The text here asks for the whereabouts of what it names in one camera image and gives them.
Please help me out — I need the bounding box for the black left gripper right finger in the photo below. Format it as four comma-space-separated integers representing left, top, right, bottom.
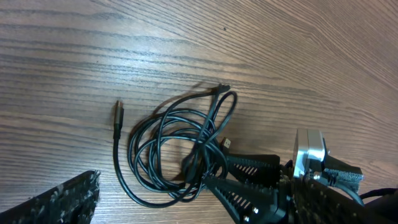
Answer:
292, 167, 397, 224

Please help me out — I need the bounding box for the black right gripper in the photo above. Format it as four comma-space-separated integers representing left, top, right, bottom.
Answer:
203, 154, 296, 224

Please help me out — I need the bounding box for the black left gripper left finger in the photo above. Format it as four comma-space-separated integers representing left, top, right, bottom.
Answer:
1, 170, 100, 224

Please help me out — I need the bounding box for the black usb cable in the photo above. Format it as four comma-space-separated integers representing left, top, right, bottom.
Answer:
112, 83, 239, 208

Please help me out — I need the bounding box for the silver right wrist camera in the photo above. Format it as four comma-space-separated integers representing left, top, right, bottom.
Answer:
293, 129, 326, 178

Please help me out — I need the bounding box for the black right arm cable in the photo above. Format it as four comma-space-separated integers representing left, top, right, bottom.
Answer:
357, 187, 398, 200

